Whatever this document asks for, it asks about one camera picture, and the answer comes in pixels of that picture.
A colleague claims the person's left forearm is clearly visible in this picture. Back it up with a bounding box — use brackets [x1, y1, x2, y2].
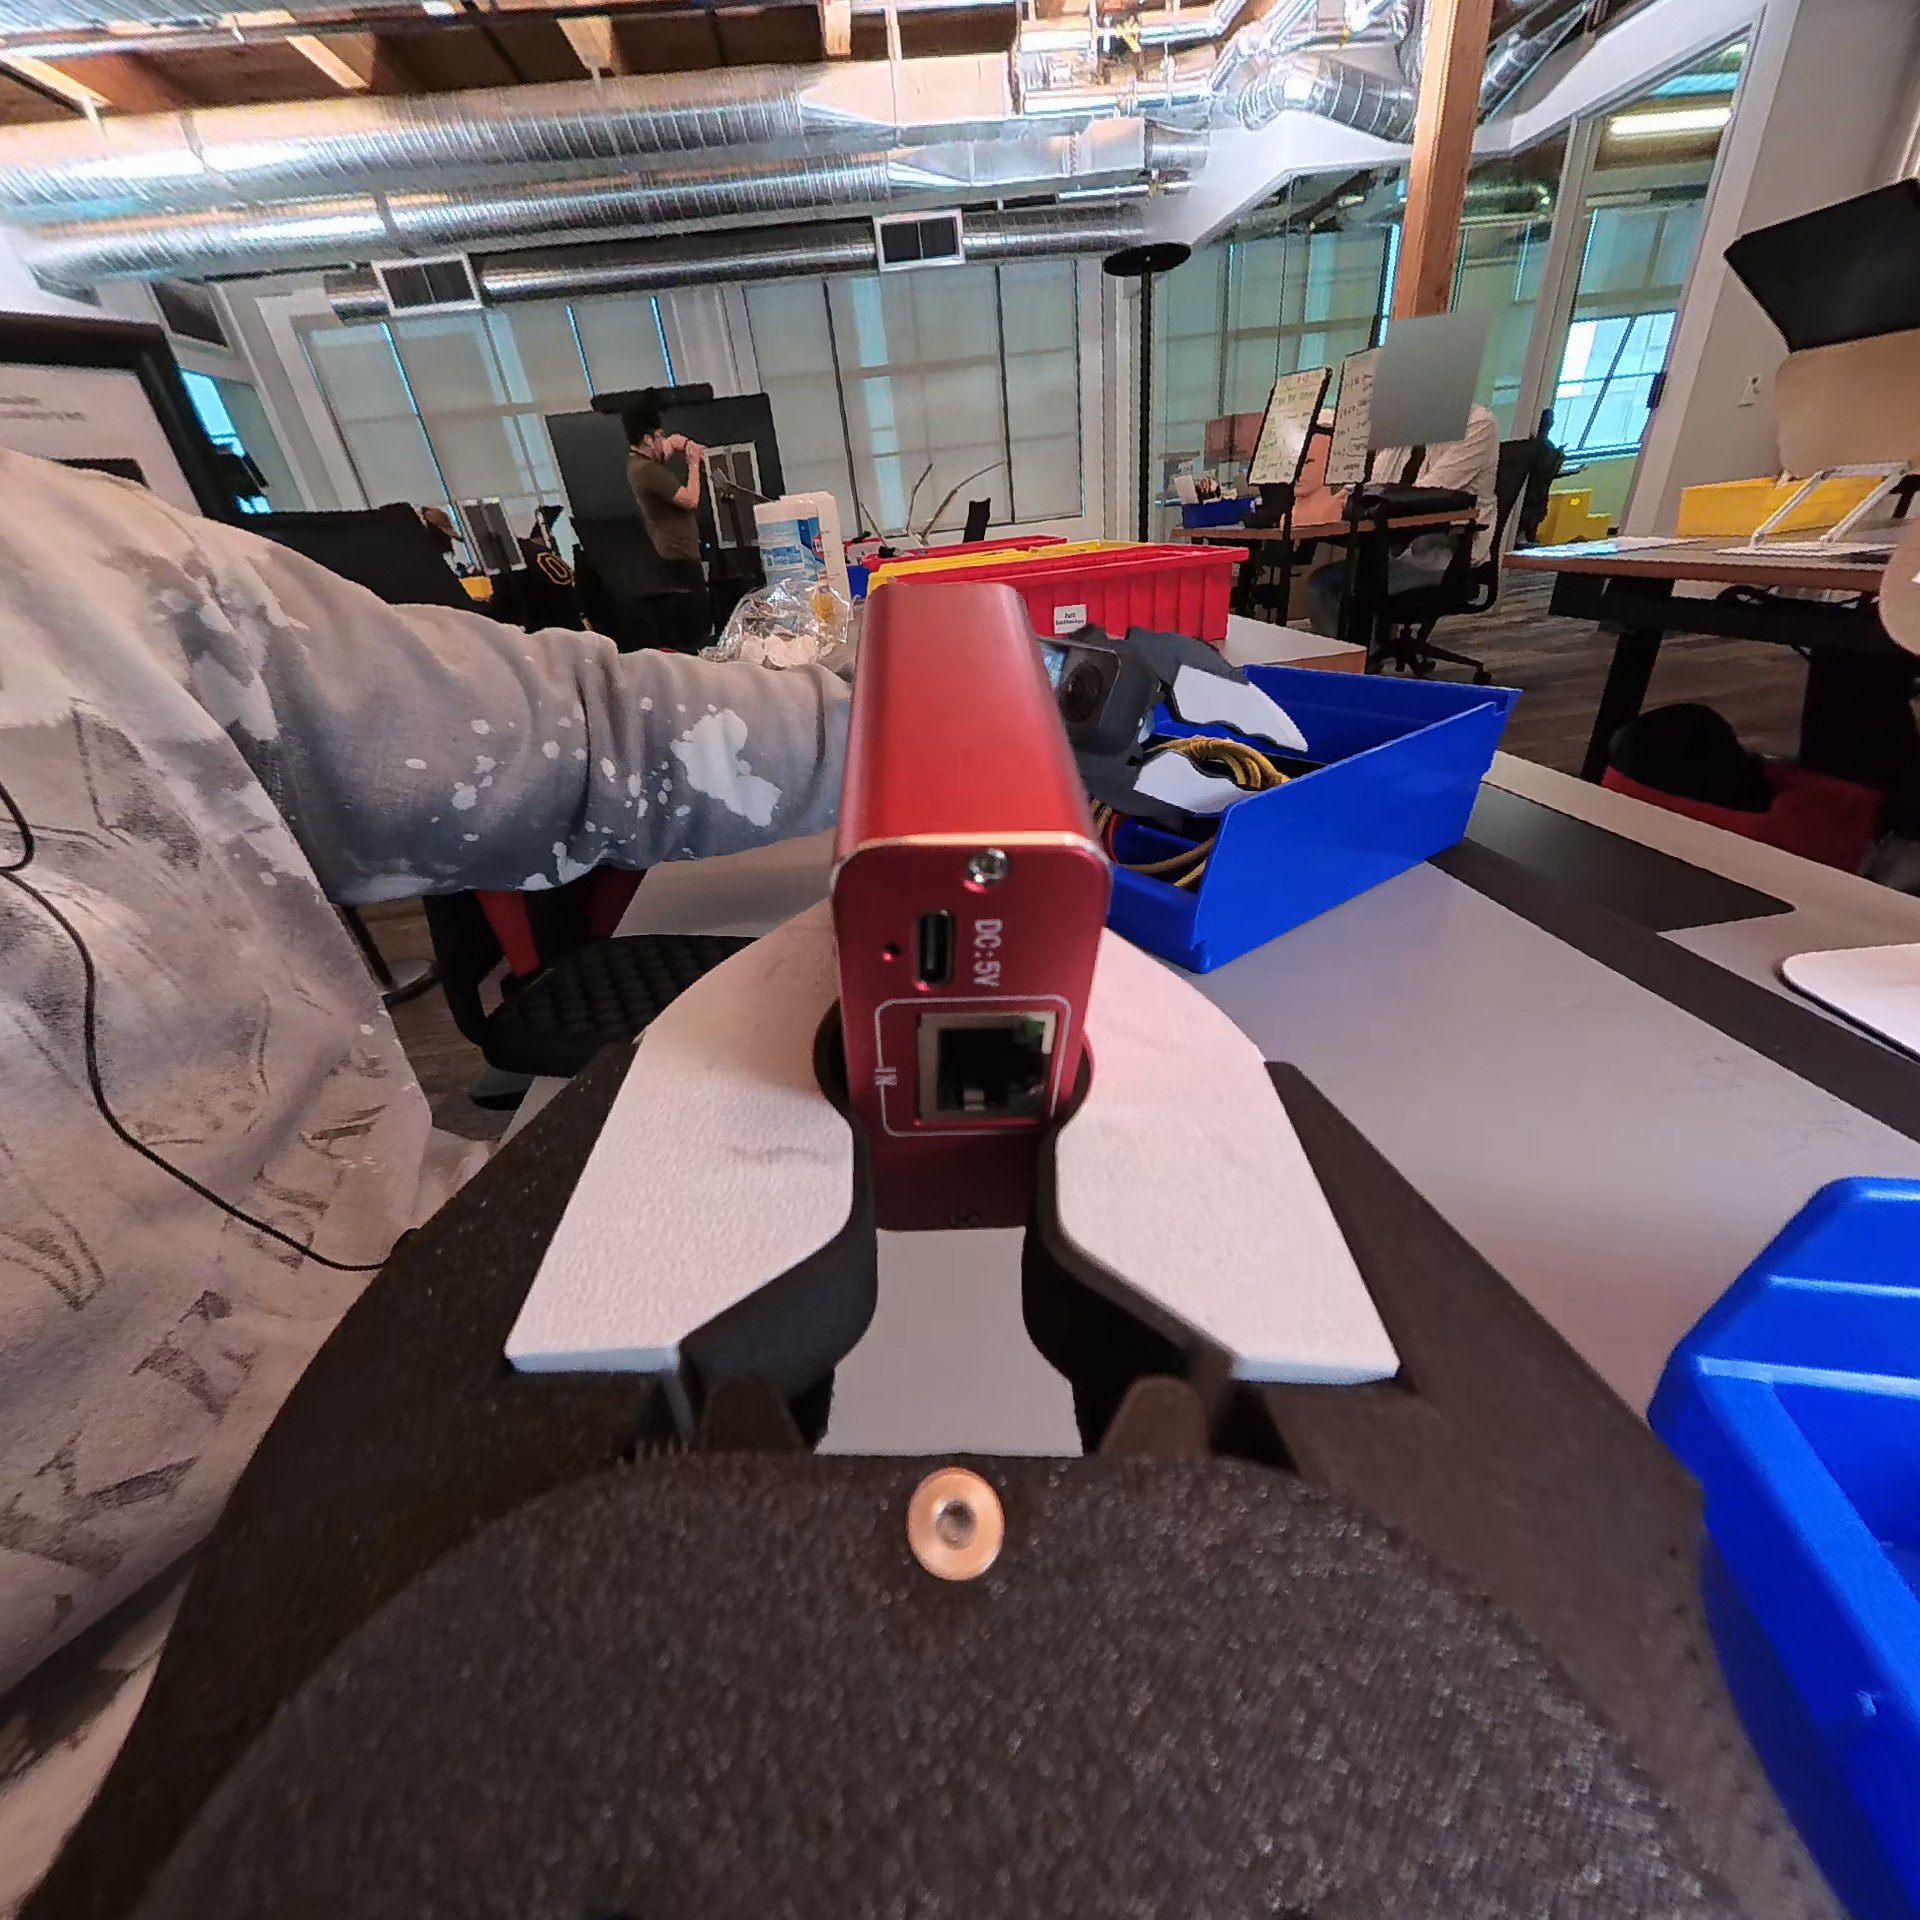
[223, 496, 858, 912]

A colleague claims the wooden office desk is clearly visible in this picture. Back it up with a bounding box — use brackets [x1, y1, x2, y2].
[1174, 507, 1480, 637]
[1504, 529, 1920, 785]

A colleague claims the blue plastic bin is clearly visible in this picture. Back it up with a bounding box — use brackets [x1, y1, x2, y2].
[1103, 663, 1519, 978]
[1646, 1175, 1920, 1920]

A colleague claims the red floor bag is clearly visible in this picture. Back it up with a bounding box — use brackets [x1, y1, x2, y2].
[1599, 762, 1888, 875]

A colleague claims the black monitor screen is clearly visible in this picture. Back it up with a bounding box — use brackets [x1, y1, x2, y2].
[544, 385, 788, 606]

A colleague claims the black fabric partition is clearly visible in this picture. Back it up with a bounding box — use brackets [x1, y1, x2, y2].
[231, 503, 484, 613]

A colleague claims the dark wooden display board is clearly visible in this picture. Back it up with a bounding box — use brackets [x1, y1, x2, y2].
[1721, 176, 1920, 485]

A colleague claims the printed fiducial tag sign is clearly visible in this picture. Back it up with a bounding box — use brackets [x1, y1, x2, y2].
[0, 311, 208, 522]

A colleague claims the grey framed panel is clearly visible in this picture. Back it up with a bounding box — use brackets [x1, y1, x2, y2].
[701, 440, 769, 553]

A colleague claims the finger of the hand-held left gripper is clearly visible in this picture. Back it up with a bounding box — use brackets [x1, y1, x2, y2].
[1128, 627, 1312, 747]
[1128, 747, 1262, 824]

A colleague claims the yellow ethernet cable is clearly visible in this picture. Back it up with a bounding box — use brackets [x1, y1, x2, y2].
[1094, 731, 1296, 890]

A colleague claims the clear plastic bag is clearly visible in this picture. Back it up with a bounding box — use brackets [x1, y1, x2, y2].
[701, 576, 858, 672]

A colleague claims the wooden support post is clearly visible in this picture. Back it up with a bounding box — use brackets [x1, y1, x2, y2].
[1383, 0, 1498, 323]

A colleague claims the black backpack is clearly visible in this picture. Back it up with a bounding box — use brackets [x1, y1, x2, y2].
[1608, 703, 1775, 816]

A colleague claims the red metal ethernet adapter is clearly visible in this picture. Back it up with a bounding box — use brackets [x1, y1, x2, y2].
[830, 582, 1116, 1234]

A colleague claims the yellow plastic bin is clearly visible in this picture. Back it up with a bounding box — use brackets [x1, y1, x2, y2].
[864, 539, 1145, 593]
[1672, 473, 1920, 542]

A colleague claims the white note board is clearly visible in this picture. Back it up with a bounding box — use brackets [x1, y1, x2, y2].
[1245, 365, 1334, 490]
[1322, 346, 1385, 490]

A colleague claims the silver ventilation duct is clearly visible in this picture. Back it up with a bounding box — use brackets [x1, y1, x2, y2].
[0, 66, 1209, 305]
[1212, 0, 1596, 146]

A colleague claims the white wood-edged table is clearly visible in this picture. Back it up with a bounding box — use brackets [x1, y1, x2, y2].
[1218, 613, 1373, 682]

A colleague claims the person's torso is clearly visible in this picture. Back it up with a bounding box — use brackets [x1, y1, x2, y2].
[0, 451, 500, 1802]

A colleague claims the white board stand base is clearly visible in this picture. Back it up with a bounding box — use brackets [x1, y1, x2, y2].
[1744, 463, 1920, 559]
[1781, 941, 1920, 1064]

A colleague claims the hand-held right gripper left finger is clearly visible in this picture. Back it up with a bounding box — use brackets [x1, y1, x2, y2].
[503, 896, 881, 1409]

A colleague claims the black floor lamp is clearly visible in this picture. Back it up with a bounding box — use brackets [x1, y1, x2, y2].
[1098, 240, 1198, 545]

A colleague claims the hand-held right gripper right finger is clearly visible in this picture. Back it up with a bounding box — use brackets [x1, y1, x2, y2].
[1024, 973, 1401, 1393]

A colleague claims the white wipes container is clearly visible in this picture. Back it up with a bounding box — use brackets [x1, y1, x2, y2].
[751, 490, 848, 598]

